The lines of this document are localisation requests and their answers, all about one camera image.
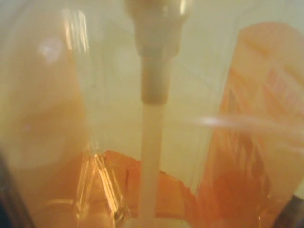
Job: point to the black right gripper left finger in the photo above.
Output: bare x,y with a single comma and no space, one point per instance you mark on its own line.
11,199

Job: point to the orange pump soap bottle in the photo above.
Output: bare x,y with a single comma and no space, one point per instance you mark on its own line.
153,113

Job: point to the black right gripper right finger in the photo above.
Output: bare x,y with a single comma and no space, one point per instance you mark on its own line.
292,216

